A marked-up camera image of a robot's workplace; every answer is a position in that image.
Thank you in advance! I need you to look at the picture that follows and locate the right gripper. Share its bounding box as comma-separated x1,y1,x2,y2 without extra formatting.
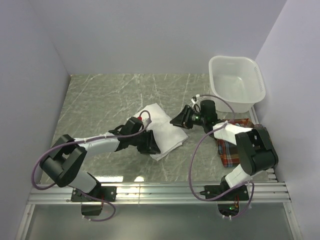
169,105,207,130

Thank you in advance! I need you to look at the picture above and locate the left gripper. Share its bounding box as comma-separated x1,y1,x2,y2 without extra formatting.
130,129,161,154

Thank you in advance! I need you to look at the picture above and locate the white long sleeve shirt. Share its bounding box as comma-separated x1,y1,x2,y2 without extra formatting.
133,103,189,161

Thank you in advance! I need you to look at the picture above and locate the plaid shirt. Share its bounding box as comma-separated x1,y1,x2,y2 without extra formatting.
216,118,255,168

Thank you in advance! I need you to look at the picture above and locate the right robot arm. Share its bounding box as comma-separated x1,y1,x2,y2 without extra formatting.
170,99,279,200

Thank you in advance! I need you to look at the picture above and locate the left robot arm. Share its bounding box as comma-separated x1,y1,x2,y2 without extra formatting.
39,117,161,201

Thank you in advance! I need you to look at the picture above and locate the white plastic basin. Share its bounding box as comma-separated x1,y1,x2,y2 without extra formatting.
208,55,266,113

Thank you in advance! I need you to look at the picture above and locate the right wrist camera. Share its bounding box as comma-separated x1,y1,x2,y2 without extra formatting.
190,94,201,106

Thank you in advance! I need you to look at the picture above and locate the aluminium mounting rail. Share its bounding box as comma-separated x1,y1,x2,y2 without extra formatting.
27,182,291,205

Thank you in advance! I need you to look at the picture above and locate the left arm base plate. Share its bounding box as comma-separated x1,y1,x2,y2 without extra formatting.
70,186,117,203

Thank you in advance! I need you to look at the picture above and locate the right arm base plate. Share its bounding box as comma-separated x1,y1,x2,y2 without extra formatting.
200,185,250,202

